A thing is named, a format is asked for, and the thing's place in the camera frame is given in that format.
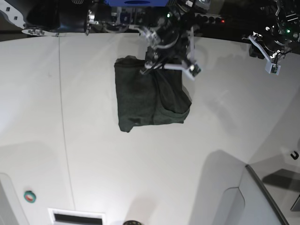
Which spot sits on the small black round object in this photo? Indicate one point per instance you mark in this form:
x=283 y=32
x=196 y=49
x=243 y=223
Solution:
x=132 y=222

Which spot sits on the grey power strip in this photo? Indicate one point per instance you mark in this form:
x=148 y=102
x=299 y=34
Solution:
x=210 y=18

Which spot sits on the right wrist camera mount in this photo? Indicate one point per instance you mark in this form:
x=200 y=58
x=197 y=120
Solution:
x=192 y=70

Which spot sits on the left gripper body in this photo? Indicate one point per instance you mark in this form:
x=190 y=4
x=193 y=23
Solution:
x=273 y=42

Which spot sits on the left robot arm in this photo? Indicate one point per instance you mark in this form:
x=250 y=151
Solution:
x=283 y=13

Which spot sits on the blue plastic bin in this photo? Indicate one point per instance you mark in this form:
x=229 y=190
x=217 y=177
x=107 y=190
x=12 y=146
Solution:
x=136 y=3

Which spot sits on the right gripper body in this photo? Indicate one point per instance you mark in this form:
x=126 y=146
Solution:
x=169 y=48

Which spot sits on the dark green t-shirt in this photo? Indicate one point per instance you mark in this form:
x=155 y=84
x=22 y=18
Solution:
x=156 y=98

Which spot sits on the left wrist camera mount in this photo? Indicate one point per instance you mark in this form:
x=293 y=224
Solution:
x=272 y=68

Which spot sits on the green red tape roll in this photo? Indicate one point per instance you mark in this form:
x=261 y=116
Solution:
x=29 y=196

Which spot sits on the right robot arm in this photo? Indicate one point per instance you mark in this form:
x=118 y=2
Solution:
x=63 y=17

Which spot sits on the black U-shaped hook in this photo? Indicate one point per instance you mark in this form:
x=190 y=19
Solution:
x=295 y=155

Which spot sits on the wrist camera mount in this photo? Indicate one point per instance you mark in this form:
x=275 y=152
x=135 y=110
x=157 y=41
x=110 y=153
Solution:
x=272 y=68
x=192 y=70

